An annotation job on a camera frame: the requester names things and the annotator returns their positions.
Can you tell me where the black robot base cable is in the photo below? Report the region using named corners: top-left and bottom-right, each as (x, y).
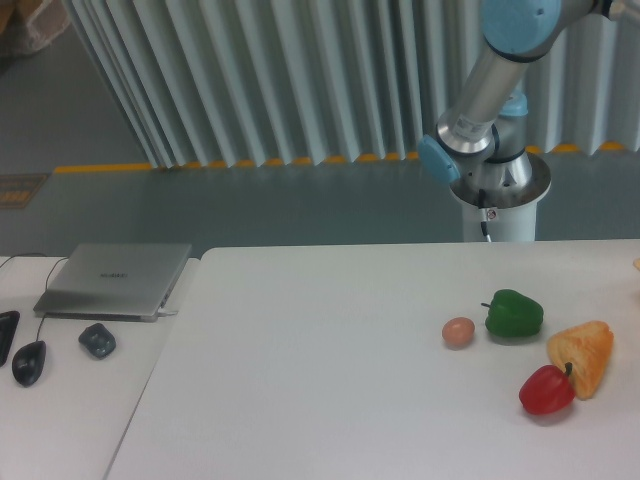
top-left (477, 187), bottom-right (494, 244)

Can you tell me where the green bell pepper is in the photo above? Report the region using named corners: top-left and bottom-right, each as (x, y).
top-left (482, 289), bottom-right (544, 339)

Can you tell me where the orange triangular bread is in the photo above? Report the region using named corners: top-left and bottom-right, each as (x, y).
top-left (546, 320), bottom-right (614, 400)

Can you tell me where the brown egg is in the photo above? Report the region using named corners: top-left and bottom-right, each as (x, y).
top-left (441, 317), bottom-right (475, 347)

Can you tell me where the dark grey small device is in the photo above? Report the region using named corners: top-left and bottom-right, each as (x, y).
top-left (78, 323), bottom-right (117, 360)

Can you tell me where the red bell pepper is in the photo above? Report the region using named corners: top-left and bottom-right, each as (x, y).
top-left (519, 362), bottom-right (576, 415)

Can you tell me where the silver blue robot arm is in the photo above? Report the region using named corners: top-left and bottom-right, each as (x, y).
top-left (417, 1), bottom-right (639, 185)

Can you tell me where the black mouse cable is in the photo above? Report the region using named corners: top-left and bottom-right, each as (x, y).
top-left (0, 252), bottom-right (69, 346)

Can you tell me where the black keyboard edge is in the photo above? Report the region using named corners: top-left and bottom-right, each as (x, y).
top-left (0, 310), bottom-right (20, 367)

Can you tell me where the black computer mouse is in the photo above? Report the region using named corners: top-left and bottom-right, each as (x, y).
top-left (12, 340), bottom-right (47, 387)

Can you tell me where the white folding partition screen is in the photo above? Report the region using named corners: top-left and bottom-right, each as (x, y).
top-left (65, 1), bottom-right (639, 168)

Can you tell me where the silver closed laptop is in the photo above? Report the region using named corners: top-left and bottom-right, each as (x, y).
top-left (34, 243), bottom-right (192, 322)

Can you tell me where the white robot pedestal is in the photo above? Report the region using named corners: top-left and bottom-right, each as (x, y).
top-left (450, 152), bottom-right (551, 242)

